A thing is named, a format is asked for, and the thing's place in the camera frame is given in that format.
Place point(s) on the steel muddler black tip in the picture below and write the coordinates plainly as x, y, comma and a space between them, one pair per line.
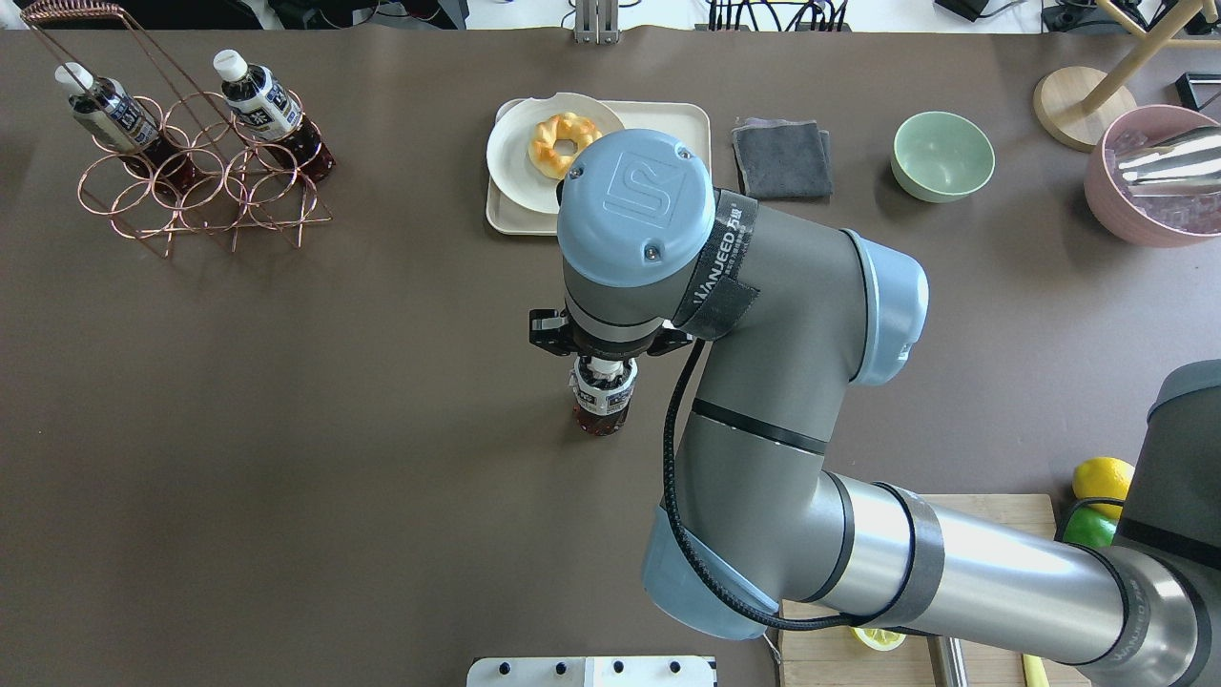
947, 660

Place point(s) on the grey folded cloth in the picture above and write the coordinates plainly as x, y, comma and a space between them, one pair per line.
783, 159

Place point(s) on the pink ice bowl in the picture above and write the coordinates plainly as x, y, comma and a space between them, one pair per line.
1154, 222

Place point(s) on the wooden stand with round base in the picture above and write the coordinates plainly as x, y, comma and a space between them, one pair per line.
1076, 104

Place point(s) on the white round plate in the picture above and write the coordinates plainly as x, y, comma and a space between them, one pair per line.
506, 152

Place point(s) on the copper wire bottle rack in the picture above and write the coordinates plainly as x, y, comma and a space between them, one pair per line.
238, 187

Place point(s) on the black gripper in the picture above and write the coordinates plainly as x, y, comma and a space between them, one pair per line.
549, 333

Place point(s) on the cream rabbit tray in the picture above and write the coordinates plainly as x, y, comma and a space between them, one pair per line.
687, 122

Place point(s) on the green bowl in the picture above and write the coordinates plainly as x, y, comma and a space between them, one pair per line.
940, 157

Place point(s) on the green lime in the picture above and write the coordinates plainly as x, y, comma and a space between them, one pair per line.
1089, 527

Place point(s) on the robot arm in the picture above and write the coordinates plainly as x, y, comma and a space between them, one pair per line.
754, 534

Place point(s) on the yellow plastic knife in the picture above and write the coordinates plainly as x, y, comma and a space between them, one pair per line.
1034, 671

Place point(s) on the tea bottle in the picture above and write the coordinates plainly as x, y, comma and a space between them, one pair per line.
271, 115
123, 126
602, 392

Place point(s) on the wooden cutting board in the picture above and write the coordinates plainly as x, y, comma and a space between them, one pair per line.
835, 657

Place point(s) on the half lemon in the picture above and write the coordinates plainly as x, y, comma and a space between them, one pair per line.
880, 640

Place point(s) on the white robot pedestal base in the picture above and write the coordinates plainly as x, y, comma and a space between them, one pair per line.
648, 670

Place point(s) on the steel ice scoop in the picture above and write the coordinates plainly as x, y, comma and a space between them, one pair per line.
1186, 164

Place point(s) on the whole lemon upper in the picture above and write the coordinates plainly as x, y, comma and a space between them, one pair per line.
1102, 476

